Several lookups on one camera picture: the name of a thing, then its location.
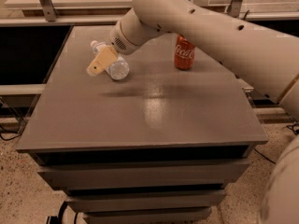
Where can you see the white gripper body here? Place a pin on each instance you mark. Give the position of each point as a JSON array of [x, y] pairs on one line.
[[118, 41]]

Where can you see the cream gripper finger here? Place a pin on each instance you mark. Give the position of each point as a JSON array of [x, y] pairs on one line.
[[105, 56]]

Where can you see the clear plastic water bottle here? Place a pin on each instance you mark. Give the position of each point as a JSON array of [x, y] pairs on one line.
[[117, 70]]

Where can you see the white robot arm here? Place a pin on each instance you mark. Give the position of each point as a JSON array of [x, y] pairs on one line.
[[266, 59]]

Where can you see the red Coca-Cola can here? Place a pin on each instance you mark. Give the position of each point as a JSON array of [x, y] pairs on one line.
[[184, 54]]

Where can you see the grey drawer cabinet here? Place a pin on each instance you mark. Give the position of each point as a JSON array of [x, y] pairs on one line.
[[158, 146]]

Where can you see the metal railing frame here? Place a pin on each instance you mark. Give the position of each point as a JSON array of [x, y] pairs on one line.
[[86, 11]]

